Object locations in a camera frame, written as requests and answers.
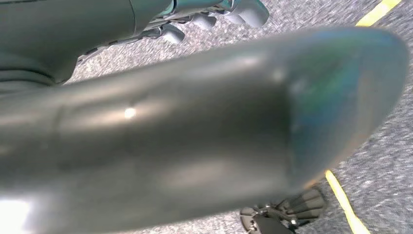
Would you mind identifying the black robot foot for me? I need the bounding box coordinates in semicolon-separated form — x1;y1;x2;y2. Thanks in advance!
240;186;327;234

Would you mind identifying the yellow floor tape square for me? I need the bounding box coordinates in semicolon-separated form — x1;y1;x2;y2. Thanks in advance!
325;0;403;234

